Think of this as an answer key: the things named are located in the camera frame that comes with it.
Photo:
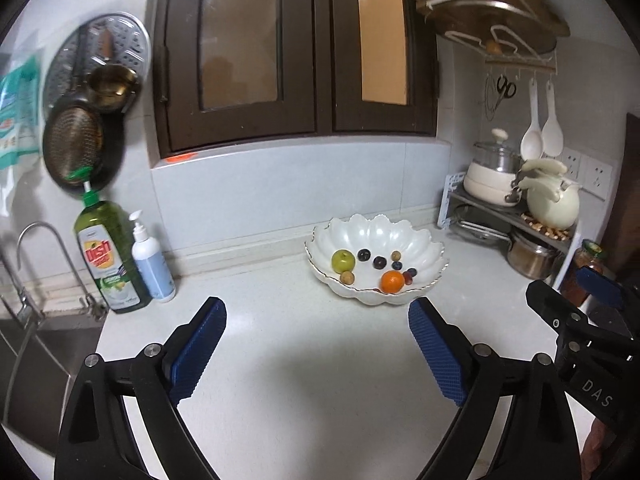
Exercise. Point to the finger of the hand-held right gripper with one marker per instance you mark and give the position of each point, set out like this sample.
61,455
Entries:
600,287
550,307

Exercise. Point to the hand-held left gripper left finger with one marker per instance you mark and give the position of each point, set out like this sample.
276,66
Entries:
197,355

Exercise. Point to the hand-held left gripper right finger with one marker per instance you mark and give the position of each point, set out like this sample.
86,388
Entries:
440,355

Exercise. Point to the orange tangerine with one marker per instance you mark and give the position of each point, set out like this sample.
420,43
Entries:
392,282

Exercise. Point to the blueberry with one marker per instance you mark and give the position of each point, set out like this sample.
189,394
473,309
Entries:
397,265

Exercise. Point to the dark red grape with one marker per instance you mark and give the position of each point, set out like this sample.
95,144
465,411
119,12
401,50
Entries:
380,262

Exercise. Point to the dark purple grape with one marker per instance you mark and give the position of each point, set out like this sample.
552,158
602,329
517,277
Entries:
363,255

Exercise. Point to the white scalloped bowl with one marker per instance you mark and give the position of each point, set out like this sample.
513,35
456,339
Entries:
380,235

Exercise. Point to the person's right hand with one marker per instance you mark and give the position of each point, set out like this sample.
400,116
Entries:
595,445

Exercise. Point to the glass jar orange sauce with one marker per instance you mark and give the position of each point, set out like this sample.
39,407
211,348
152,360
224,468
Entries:
582,270

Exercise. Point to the stainless steel pot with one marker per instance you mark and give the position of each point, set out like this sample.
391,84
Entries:
530,260

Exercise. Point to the brown beige woven trivet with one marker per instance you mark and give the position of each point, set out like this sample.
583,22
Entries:
545,230

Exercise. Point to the cream ceramic kettle pot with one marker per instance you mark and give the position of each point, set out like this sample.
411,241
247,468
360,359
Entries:
552,205

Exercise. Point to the white pump bottle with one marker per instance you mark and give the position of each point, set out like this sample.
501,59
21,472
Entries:
152,265

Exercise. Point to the brown wooden panel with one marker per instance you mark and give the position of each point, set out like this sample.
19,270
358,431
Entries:
631,185

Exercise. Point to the steel rimmed pot lid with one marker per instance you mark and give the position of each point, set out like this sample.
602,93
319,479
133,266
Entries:
475,227

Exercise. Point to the chrome faucet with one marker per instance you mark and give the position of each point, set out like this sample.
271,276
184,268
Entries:
94,310

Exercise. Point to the grey corner shelf rack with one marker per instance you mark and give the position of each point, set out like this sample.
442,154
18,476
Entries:
492,210

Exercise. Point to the green dish soap bottle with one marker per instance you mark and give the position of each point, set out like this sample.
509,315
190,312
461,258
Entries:
107,260

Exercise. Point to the small green apple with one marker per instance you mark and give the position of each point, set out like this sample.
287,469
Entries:
343,261

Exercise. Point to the cream cooking pot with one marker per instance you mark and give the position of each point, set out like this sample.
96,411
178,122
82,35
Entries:
482,182

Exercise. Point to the steel sink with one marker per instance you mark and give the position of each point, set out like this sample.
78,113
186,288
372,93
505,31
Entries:
45,360

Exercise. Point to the steel steamer insert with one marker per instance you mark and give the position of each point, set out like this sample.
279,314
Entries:
495,160

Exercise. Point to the white rice paddle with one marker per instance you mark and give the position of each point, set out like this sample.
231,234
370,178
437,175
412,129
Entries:
552,135

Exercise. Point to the white serving spoon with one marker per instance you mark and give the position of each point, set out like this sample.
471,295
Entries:
531,142

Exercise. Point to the glass lid cream knob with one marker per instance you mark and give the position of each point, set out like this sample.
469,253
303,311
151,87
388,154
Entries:
498,135

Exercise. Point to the orange sticker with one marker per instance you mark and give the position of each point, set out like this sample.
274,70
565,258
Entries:
181,156

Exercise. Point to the black frying pan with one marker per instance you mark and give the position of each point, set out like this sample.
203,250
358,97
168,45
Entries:
112,155

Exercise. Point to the metal mesh strainer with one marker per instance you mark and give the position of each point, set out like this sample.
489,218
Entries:
72,142

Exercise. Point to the small brass pot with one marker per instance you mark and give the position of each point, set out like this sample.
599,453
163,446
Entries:
112,85

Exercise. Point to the brown wooden window sash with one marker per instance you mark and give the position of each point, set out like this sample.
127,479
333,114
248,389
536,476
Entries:
342,60
177,60

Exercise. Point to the teal printed plastic bag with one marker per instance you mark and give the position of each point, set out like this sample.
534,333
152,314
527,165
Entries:
17,110

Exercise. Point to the round perforated steamer plate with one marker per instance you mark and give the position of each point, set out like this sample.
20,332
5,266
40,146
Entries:
127,40

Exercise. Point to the white wall socket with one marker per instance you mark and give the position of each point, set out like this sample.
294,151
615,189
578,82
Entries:
574,165
600,176

